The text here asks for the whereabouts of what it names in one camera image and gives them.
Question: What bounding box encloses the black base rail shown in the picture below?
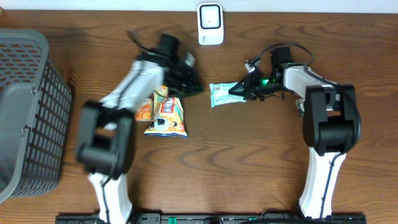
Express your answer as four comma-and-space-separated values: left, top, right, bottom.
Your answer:
55, 212, 368, 224

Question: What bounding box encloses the yellow snack bag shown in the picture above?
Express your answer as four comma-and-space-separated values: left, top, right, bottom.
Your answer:
144, 85, 188, 138

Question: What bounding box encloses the white barcode scanner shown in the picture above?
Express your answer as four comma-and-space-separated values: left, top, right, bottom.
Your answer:
197, 2, 224, 45

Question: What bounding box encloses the teal wet wipes pack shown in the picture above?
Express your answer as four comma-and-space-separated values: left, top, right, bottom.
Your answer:
210, 82, 246, 108

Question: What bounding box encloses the grey plastic shopping basket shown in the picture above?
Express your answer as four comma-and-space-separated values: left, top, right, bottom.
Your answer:
1, 29, 73, 202

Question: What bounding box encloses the orange tissue pack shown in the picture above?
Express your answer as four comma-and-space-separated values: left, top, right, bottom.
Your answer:
135, 98, 153, 122

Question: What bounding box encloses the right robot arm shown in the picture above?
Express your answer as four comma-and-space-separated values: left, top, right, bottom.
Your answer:
228, 43, 361, 220

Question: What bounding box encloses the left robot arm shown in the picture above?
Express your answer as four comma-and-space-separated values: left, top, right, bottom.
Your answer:
75, 32, 203, 223

